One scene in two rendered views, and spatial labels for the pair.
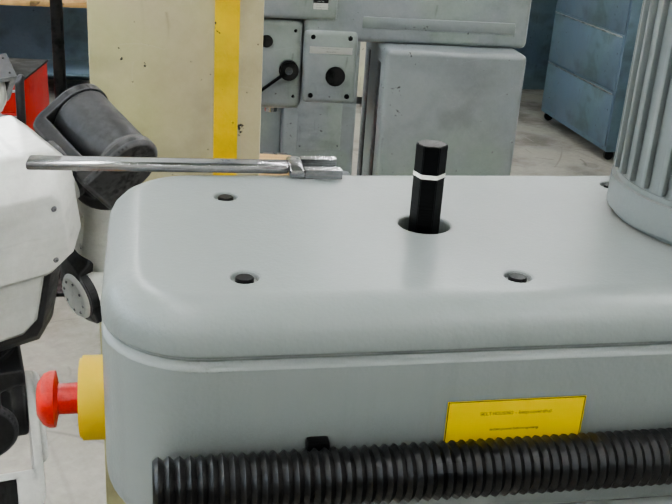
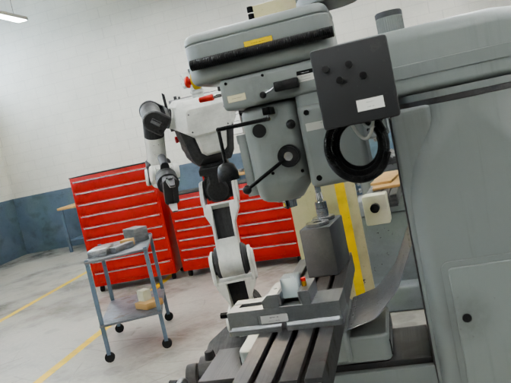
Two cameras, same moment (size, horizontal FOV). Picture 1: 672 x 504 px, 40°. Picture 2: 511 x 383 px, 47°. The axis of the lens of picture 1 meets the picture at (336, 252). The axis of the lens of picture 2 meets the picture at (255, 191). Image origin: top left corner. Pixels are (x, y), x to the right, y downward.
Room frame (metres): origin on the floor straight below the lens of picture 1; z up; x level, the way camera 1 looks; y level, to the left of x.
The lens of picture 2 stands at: (-1.20, -0.83, 1.55)
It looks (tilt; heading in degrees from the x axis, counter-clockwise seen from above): 6 degrees down; 26
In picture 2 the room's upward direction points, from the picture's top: 12 degrees counter-clockwise
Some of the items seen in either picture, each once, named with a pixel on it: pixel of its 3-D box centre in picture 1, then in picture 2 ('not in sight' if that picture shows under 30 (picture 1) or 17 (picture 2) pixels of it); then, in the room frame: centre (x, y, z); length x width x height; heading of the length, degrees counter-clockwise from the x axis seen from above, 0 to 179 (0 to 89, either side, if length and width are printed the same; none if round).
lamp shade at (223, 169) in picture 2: not in sight; (227, 171); (0.56, 0.12, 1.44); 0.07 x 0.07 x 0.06
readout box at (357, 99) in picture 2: not in sight; (355, 83); (0.35, -0.42, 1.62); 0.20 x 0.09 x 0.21; 102
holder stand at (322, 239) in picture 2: not in sight; (325, 243); (0.95, -0.03, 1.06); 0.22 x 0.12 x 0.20; 4
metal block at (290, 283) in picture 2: not in sight; (291, 285); (0.39, -0.11, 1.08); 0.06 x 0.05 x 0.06; 10
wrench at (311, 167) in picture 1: (186, 164); not in sight; (0.70, 0.12, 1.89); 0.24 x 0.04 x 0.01; 100
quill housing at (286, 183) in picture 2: not in sight; (280, 150); (0.62, -0.07, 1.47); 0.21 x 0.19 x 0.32; 12
